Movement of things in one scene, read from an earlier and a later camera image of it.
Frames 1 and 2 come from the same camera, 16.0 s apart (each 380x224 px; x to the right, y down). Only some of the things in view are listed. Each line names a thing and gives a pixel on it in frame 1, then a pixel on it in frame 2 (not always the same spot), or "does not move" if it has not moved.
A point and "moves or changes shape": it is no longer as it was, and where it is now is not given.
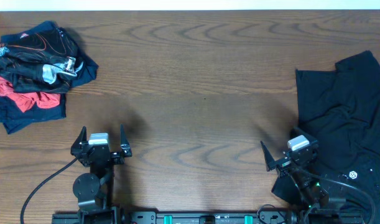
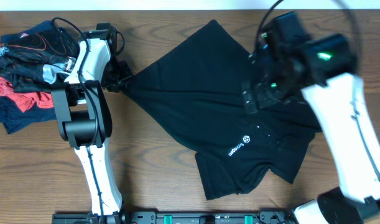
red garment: x=2 y=88 does not move
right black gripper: x=284 y=164 -> x=259 y=84
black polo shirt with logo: x=346 y=111 moves or changes shape
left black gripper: x=117 y=159 -> x=117 y=86
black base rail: x=119 y=216 does not move
